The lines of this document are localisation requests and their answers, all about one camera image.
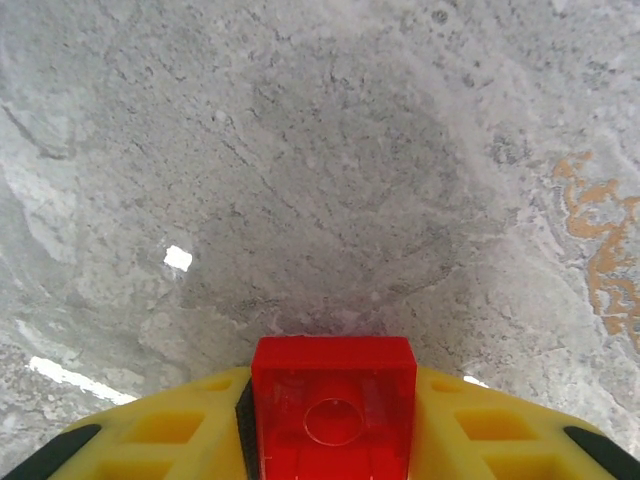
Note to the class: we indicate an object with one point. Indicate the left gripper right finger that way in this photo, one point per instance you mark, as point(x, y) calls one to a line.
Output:
point(500, 440)

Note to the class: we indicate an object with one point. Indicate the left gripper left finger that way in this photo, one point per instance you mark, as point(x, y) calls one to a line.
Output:
point(150, 435)

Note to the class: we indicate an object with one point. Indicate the red square lego brick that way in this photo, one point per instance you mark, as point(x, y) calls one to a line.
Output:
point(332, 400)

